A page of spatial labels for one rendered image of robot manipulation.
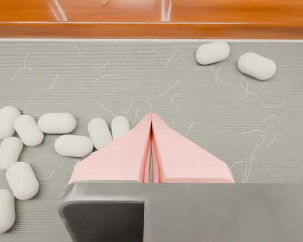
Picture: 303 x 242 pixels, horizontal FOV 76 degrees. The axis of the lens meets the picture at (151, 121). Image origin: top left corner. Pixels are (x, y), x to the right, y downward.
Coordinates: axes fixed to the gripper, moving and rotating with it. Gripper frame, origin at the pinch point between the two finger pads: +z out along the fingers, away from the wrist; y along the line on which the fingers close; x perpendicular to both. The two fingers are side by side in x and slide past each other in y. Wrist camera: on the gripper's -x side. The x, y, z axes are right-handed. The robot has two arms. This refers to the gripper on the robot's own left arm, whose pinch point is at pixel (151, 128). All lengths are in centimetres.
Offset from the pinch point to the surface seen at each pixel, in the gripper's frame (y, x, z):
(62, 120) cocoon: 8.3, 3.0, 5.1
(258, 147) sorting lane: -10.8, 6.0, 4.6
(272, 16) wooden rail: -12.6, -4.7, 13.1
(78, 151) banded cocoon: 6.6, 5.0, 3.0
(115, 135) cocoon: 3.3, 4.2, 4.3
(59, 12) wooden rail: 9.7, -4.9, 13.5
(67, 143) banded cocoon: 7.7, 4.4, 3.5
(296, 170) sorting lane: -14.4, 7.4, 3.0
